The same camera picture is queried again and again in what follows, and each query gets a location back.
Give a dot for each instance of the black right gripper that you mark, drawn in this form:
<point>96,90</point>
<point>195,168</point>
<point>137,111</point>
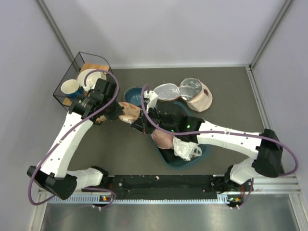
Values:
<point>142,124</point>

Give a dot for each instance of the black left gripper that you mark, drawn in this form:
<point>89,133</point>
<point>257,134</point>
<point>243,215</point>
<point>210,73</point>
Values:
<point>117,111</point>

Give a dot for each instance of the floral mesh laundry bag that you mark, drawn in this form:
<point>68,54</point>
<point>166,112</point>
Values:
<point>130,113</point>

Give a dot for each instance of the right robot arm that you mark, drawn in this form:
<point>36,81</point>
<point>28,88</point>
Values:
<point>189,134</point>

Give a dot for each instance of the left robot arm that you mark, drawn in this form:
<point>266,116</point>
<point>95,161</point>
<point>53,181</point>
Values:
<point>52,172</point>

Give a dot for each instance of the pink bra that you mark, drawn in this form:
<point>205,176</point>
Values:
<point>162,140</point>

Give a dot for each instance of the white bra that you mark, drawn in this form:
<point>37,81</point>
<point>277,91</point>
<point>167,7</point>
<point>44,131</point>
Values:
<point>186,150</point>

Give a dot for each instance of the white insulated lunch bag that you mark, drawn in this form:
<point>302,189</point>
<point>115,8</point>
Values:
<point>196,94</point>

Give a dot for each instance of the dark blue ceramic bowl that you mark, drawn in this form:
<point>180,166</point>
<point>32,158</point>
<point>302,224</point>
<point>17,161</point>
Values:
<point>133,96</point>

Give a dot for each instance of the teal plastic basin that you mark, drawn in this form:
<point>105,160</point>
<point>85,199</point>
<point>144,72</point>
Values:
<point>180,163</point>

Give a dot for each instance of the white bowl underneath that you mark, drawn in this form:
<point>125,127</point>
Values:
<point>103,75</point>

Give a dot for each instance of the black garment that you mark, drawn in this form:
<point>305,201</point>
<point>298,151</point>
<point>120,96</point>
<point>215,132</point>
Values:
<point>168,155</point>

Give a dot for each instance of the cream ceramic bowl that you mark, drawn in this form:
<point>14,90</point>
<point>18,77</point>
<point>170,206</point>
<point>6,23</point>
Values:
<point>87,76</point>

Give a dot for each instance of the blue mug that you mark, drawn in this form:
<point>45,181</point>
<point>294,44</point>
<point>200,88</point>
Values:
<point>71,88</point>

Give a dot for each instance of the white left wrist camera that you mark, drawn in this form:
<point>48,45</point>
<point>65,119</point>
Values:
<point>89,86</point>

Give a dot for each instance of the black wire wooden shelf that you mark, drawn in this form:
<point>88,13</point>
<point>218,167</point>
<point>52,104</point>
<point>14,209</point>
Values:
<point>81,62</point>

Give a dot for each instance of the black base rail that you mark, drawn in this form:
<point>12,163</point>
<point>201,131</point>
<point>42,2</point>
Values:
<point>172,187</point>

